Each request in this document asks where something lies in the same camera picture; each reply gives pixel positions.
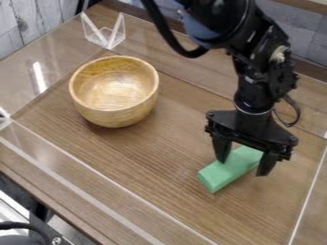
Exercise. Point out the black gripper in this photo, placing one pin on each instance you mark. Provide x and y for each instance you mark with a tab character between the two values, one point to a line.
256	131

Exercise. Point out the green rectangular block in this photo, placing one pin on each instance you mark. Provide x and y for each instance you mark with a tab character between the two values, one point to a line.
219	174

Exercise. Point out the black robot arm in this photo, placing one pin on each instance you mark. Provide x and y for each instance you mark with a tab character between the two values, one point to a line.
236	25

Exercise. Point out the wooden bowl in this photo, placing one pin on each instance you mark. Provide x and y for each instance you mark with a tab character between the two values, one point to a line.
115	90

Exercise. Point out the clear acrylic corner bracket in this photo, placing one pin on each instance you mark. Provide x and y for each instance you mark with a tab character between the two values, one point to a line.
104	37

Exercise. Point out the black stand with cable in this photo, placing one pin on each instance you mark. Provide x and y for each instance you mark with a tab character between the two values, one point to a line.
28	230

